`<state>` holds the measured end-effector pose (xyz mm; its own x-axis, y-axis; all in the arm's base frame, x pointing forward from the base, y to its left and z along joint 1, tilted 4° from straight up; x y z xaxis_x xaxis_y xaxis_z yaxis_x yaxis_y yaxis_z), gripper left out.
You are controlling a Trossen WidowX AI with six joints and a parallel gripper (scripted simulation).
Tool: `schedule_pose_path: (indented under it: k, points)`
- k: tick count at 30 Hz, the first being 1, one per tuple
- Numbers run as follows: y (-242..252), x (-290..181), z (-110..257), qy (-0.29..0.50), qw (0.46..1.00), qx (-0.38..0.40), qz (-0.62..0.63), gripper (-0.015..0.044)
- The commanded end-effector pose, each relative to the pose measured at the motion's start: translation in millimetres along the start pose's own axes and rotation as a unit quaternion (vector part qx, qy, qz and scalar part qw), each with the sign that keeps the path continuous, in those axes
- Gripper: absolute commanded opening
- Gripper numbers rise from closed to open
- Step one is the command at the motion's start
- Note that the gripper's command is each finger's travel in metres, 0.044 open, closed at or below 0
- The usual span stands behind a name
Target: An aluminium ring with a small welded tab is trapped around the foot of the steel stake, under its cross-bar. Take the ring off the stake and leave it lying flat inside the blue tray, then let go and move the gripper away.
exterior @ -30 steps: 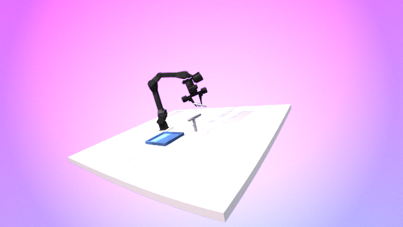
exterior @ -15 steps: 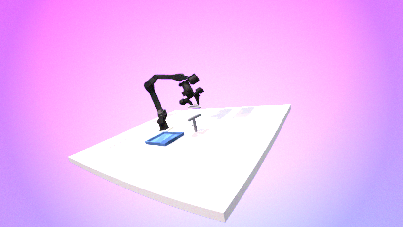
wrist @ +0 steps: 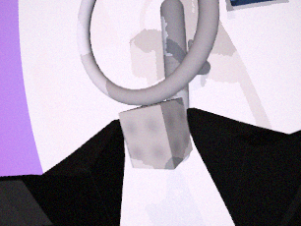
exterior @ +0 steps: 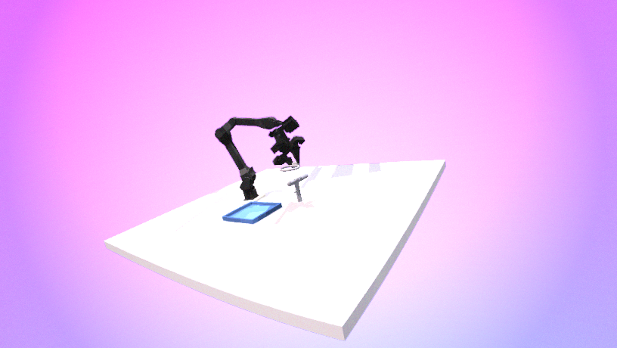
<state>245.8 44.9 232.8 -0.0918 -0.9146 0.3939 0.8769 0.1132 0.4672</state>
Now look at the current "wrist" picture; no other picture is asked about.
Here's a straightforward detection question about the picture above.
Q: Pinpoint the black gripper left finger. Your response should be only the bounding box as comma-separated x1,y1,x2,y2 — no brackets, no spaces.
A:
0,120,126,226

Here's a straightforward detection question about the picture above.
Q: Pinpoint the grey metal ring with block tab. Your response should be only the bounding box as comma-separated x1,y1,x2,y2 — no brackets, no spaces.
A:
76,0,220,171

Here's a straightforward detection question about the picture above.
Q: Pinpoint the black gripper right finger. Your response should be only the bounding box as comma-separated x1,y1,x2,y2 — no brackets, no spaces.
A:
187,108,301,226

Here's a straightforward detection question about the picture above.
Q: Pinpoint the blue tray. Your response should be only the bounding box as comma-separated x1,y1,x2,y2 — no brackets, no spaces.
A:
230,0,276,7

